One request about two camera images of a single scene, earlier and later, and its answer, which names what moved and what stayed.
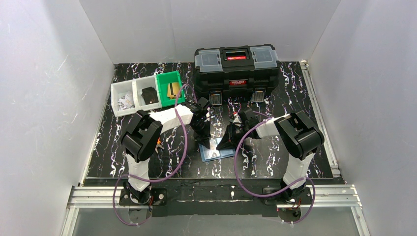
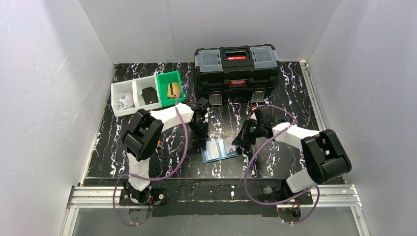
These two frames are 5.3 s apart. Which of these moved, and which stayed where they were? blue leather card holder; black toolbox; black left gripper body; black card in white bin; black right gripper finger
Moved: black right gripper finger
Stayed: black left gripper body; blue leather card holder; black toolbox; black card in white bin
